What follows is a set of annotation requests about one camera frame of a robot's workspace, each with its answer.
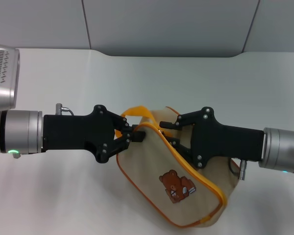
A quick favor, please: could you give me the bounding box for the beige bear print zipper bag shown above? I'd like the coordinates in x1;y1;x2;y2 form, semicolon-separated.
115;105;240;230

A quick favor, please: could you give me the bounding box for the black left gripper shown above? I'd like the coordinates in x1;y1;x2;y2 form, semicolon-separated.
42;104;147;164

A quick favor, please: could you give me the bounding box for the right gripper cable with plug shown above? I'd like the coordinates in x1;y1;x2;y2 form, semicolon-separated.
228;158;247;182

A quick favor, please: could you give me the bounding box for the gripper cable with plug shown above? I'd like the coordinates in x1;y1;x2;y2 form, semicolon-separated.
54;103;75;116
228;158;247;182

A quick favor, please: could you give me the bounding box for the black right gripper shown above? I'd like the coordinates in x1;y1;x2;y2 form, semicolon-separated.
159;106;265;170

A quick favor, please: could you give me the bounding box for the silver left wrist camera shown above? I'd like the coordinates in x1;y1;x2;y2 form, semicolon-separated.
0;43;21;110

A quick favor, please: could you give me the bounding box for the left gripper cable with plug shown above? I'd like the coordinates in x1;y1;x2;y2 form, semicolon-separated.
54;103;75;116

